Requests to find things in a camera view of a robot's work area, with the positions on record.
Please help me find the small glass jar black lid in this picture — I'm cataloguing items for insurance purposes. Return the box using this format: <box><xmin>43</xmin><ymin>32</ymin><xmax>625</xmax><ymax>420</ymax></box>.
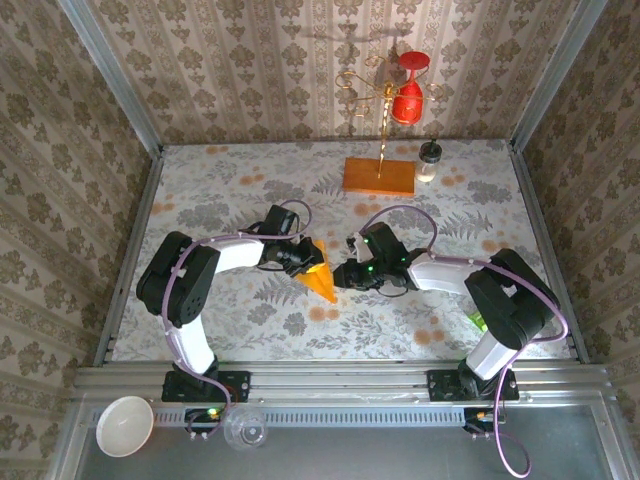
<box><xmin>415</xmin><ymin>138</ymin><xmax>441</xmax><ymax>184</ymax></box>

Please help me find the clear plastic cup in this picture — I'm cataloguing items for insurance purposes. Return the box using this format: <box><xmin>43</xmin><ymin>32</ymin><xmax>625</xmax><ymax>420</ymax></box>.
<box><xmin>222</xmin><ymin>405</ymin><xmax>268</xmax><ymax>453</ymax></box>

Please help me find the red wine glass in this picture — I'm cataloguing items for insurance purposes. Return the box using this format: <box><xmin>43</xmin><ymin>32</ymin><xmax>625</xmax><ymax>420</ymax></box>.
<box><xmin>389</xmin><ymin>50</ymin><xmax>432</xmax><ymax>125</ymax></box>

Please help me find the black controller board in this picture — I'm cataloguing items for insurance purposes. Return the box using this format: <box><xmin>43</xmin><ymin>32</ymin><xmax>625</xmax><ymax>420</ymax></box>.
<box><xmin>184</xmin><ymin>407</ymin><xmax>231</xmax><ymax>441</ymax></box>
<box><xmin>462</xmin><ymin>407</ymin><xmax>509</xmax><ymax>439</ymax></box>

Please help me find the white bowl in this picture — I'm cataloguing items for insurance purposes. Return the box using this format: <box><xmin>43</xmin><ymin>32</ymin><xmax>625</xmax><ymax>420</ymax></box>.
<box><xmin>94</xmin><ymin>395</ymin><xmax>155</xmax><ymax>459</ymax></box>

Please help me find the gold wire rack wooden base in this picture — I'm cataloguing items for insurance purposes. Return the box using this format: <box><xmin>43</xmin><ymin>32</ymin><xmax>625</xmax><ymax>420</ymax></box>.
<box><xmin>335</xmin><ymin>49</ymin><xmax>446</xmax><ymax>197</ymax></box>

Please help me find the aluminium mounting rail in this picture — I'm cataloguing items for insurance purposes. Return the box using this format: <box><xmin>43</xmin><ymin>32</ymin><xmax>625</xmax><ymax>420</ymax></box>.
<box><xmin>69</xmin><ymin>362</ymin><xmax>619</xmax><ymax>406</ymax></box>

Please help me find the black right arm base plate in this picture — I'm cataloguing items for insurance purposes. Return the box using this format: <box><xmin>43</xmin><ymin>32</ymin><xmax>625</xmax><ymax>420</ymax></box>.
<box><xmin>426</xmin><ymin>368</ymin><xmax>520</xmax><ymax>403</ymax></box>

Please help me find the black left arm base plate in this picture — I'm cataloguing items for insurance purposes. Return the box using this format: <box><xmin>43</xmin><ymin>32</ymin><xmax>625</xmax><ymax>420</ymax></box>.
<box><xmin>160</xmin><ymin>369</ymin><xmax>253</xmax><ymax>404</ymax></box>

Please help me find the slotted grey cable duct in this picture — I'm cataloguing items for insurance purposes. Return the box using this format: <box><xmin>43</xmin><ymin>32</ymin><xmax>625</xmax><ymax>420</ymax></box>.
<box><xmin>82</xmin><ymin>407</ymin><xmax>601</xmax><ymax>429</ymax></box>

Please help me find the aluminium table side rail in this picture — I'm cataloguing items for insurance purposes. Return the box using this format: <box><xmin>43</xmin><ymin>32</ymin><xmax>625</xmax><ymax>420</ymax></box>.
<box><xmin>507</xmin><ymin>142</ymin><xmax>591</xmax><ymax>364</ymax></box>
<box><xmin>92</xmin><ymin>147</ymin><xmax>166</xmax><ymax>366</ymax></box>

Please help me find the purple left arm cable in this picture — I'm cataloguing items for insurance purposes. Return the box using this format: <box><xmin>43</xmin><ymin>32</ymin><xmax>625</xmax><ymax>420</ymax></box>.
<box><xmin>162</xmin><ymin>199</ymin><xmax>314</xmax><ymax>441</ymax></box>

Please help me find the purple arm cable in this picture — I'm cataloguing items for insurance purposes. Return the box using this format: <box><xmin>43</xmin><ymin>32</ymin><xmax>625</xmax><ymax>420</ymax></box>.
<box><xmin>360</xmin><ymin>204</ymin><xmax>570</xmax><ymax>477</ymax></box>
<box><xmin>162</xmin><ymin>199</ymin><xmax>314</xmax><ymax>441</ymax></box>

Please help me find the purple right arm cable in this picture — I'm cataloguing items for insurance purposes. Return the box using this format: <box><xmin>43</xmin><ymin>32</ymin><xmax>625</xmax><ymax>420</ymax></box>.
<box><xmin>360</xmin><ymin>204</ymin><xmax>570</xmax><ymax>477</ymax></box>

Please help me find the aluminium frame post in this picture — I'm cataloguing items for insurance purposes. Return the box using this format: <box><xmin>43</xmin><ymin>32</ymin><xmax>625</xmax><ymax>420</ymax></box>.
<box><xmin>509</xmin><ymin>0</ymin><xmax>609</xmax><ymax>151</ymax></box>
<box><xmin>57</xmin><ymin>0</ymin><xmax>166</xmax><ymax>156</ymax></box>

